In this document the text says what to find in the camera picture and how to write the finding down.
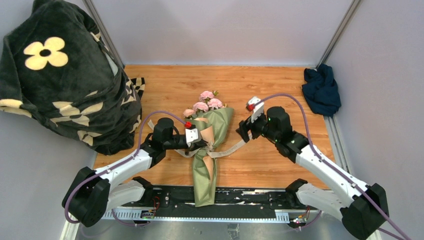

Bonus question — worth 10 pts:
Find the black and aluminium base rail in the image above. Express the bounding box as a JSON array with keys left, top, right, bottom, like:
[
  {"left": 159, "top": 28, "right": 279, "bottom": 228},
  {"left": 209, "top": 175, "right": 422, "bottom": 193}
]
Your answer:
[{"left": 99, "top": 185, "right": 325, "bottom": 230}]

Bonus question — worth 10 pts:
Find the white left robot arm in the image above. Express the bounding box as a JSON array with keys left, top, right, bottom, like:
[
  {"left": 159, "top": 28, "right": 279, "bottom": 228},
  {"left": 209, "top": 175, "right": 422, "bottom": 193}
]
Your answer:
[{"left": 62, "top": 117, "right": 208, "bottom": 227}]

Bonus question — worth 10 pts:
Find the left aluminium frame post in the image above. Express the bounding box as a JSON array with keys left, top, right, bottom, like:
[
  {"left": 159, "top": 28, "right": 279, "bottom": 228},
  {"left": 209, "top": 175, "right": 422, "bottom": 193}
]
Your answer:
[{"left": 82, "top": 0, "right": 125, "bottom": 68}]

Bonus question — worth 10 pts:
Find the right aluminium frame post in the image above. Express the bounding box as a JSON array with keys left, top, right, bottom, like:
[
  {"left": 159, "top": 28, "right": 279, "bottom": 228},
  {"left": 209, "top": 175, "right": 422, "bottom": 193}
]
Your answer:
[{"left": 316, "top": 0, "right": 363, "bottom": 67}]

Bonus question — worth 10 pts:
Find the cream tote bag strap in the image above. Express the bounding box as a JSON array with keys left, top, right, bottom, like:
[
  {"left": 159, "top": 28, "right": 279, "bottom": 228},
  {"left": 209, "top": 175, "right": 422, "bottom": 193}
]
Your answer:
[{"left": 147, "top": 119, "right": 253, "bottom": 159}]

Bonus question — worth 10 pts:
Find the dark floral fleece blanket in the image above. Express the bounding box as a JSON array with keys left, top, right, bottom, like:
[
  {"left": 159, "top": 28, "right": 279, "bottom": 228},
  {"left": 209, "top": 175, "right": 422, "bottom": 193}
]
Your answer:
[{"left": 0, "top": 0, "right": 146, "bottom": 155}]

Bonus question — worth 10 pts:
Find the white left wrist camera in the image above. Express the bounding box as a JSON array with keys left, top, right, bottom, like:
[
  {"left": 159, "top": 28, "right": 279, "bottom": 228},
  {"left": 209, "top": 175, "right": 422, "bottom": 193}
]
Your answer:
[{"left": 185, "top": 128, "right": 202, "bottom": 147}]

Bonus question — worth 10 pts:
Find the pink fake flower bunch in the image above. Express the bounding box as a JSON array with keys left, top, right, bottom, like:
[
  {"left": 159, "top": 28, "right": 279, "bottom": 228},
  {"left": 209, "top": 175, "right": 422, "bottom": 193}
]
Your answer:
[{"left": 183, "top": 90, "right": 227, "bottom": 119}]

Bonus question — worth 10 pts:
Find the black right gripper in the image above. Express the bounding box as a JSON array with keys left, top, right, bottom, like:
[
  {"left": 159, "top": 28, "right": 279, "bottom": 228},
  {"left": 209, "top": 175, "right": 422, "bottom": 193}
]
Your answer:
[{"left": 236, "top": 108, "right": 280, "bottom": 142}]

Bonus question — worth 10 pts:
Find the green and peach wrapping paper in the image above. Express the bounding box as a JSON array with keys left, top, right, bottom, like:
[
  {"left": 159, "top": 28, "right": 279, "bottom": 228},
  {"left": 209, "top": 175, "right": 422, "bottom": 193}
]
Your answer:
[{"left": 189, "top": 107, "right": 234, "bottom": 207}]

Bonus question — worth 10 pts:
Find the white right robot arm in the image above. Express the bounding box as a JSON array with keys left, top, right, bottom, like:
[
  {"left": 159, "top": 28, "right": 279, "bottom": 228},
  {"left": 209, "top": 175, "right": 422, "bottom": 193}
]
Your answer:
[{"left": 236, "top": 103, "right": 389, "bottom": 240}]

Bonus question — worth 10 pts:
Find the aluminium frame post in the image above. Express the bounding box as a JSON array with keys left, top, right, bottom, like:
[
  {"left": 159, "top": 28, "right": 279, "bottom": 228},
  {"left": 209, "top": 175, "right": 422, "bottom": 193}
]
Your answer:
[
  {"left": 316, "top": 0, "right": 363, "bottom": 67},
  {"left": 82, "top": 0, "right": 125, "bottom": 68}
]

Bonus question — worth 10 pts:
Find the navy blue cloth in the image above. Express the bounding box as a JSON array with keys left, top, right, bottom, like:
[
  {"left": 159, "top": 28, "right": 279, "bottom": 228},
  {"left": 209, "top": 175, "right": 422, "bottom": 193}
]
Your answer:
[{"left": 301, "top": 64, "right": 342, "bottom": 117}]

